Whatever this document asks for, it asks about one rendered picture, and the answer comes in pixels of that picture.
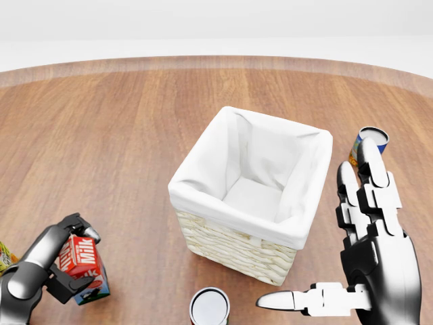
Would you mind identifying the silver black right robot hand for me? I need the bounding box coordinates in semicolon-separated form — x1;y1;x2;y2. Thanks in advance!
256;137;424;325

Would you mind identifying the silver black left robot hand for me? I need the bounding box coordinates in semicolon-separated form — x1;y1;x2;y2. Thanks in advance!
0;212;102;325

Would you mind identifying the red milk carton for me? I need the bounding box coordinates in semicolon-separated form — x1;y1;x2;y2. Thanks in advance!
56;234;112;306

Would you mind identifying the white lined wicker basket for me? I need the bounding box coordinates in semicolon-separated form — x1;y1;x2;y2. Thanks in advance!
167;106;334;287

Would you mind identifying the yellow green printed box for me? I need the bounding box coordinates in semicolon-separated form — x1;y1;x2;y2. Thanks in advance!
0;240;20;278

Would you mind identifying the blue yellow printed tin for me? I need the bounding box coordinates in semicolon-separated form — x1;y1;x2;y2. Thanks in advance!
348;127;390;169

